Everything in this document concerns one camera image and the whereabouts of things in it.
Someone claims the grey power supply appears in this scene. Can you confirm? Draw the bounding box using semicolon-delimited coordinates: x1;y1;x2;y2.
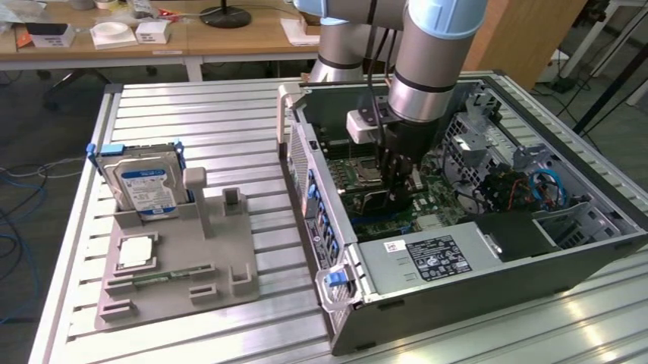
357;221;504;297

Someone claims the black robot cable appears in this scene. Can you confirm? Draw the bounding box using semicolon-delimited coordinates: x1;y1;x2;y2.
365;0;399;152

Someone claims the white paper sheet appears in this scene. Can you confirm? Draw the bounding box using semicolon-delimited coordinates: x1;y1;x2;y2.
280;18;323;47

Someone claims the red wire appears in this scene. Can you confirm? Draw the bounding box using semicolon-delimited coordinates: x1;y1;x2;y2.
508;180;524;210

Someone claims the CPU socket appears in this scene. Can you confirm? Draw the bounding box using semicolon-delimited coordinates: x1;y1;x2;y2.
353;158;382;187

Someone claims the black metal stand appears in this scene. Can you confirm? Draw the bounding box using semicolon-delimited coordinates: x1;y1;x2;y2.
570;0;648;136

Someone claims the clear plastic bag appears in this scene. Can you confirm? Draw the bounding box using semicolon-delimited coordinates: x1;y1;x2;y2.
0;0;47;24

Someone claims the open dark PC case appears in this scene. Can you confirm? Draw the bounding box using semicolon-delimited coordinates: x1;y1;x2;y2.
275;69;648;357

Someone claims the silver CPU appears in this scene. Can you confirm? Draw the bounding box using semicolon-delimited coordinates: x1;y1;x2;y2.
116;238;155;266

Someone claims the metal disk bay cage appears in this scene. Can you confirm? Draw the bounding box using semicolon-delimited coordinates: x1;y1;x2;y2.
441;110;518;190

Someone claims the blue floor cable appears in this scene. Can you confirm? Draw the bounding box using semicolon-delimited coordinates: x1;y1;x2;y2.
0;172;49;325

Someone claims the silver chipset heatsink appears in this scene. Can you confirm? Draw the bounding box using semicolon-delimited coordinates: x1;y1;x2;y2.
417;215;447;231

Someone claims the blue case latch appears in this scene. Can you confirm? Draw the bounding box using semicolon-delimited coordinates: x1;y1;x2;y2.
323;271;346;292

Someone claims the white box with roll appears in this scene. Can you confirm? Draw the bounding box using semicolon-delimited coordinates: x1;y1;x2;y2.
89;22;139;50

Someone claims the black chair base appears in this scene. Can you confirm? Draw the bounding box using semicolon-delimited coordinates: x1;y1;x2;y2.
43;70;111;111

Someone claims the wooden cabinet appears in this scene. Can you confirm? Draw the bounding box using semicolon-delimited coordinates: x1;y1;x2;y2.
462;0;592;92

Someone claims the blue wire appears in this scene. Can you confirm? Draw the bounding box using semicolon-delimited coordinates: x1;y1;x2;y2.
528;168;572;209

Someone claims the black-topped white box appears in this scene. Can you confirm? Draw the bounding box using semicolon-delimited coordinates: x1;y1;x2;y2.
24;22;77;49

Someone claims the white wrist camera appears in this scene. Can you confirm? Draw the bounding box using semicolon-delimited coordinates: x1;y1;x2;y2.
345;109;391;145

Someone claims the white bin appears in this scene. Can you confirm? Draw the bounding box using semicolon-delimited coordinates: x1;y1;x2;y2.
534;48;573;84

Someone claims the plain white box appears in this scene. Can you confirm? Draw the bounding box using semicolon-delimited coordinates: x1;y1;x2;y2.
133;20;172;45

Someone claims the green motherboard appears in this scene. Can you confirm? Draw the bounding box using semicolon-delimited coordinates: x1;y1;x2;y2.
316;130;474;243

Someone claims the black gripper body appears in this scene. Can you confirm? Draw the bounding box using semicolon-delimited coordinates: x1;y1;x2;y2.
379;112;445;168

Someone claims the grey parts rack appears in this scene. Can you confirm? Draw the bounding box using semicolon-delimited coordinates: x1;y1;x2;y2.
93;166;260;334

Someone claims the green RAM stick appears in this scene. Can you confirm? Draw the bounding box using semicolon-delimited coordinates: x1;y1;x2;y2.
129;268;199;290

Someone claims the hard disk in blue carrier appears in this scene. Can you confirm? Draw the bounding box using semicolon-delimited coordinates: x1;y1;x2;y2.
83;139;184;223

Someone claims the wooden desk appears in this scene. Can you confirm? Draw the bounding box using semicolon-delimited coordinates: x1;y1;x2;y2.
0;0;462;73

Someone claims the black lamp base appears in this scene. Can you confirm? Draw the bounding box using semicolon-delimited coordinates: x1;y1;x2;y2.
199;0;252;29

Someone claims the black installed RAM stick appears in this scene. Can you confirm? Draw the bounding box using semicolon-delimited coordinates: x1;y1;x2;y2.
339;184;389;195

